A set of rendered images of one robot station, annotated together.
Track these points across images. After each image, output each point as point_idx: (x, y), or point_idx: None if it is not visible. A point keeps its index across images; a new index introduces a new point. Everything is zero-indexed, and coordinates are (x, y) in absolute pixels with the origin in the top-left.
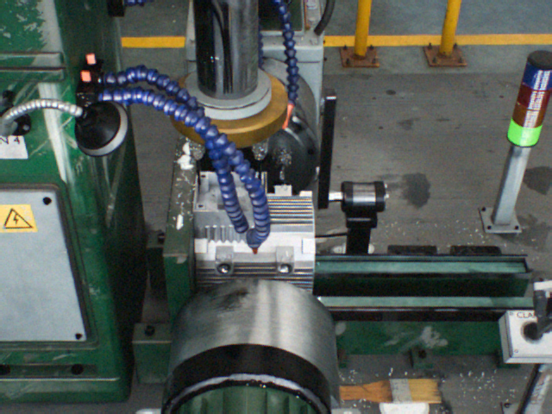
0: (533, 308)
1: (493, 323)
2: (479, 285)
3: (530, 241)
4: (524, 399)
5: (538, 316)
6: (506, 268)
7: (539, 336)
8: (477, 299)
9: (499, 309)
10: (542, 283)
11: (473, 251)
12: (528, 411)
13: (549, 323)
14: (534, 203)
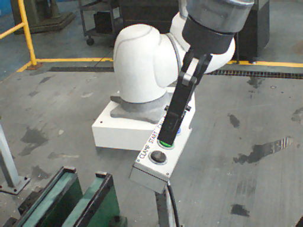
0: (174, 116)
1: (99, 208)
2: (62, 204)
3: (39, 177)
4: (174, 211)
5: (181, 117)
6: (64, 181)
7: (164, 155)
8: (79, 205)
9: (96, 195)
10: (188, 71)
11: (31, 199)
12: (170, 223)
13: (180, 123)
14: (16, 165)
